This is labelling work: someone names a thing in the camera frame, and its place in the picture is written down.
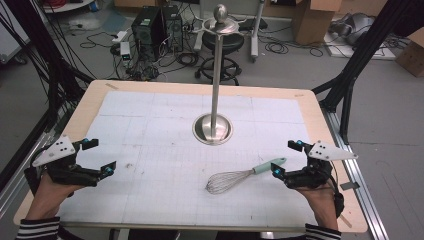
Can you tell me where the round white table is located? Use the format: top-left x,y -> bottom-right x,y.
43,0 -> 96,14

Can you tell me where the person's right hand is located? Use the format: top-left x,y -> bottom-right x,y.
296,184 -> 339,231

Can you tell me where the black round stool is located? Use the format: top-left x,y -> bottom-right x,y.
194,31 -> 246,87

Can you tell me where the white cabinet with castor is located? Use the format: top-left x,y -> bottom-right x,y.
0,0 -> 32,65

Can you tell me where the slim black computer tower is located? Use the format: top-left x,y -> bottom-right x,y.
161,4 -> 184,54

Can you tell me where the aluminium rail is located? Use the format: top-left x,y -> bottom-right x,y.
321,108 -> 389,240
0,109 -> 68,219

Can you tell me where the white grid mat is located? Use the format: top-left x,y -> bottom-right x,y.
58,90 -> 319,228

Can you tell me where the grey metal bracket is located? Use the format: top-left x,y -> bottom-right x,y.
339,181 -> 361,192

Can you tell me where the black frame strut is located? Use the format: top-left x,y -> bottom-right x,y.
311,0 -> 424,146

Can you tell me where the small cardboard box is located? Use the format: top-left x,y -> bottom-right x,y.
395,28 -> 424,78

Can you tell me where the person's left hand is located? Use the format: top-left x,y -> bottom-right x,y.
25,173 -> 84,221

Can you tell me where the white device with display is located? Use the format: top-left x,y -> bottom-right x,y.
119,41 -> 132,68

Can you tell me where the white power strip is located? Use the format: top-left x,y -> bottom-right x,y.
111,30 -> 129,44

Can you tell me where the whisk with mint green handle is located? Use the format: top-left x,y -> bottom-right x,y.
204,157 -> 288,196

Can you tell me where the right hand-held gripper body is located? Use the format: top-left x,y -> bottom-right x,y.
283,139 -> 359,190

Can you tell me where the coiled black floor cable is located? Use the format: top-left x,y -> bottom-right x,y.
264,39 -> 291,56

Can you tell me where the white floor board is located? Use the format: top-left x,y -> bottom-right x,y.
323,31 -> 398,62

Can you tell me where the grey bag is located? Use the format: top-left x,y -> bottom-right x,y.
328,12 -> 376,46

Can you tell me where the black frame with cables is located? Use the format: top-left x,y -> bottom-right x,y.
0,0 -> 96,194

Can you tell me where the tall cardboard box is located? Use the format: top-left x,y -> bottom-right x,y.
291,0 -> 343,46

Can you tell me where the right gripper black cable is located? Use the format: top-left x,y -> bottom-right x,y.
328,173 -> 345,218

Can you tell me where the steel utensil stand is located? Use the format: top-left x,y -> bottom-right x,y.
192,3 -> 241,147

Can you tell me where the large black computer tower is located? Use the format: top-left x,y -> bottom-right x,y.
131,5 -> 165,63

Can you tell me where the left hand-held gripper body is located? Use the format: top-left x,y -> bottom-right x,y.
31,134 -> 103,188

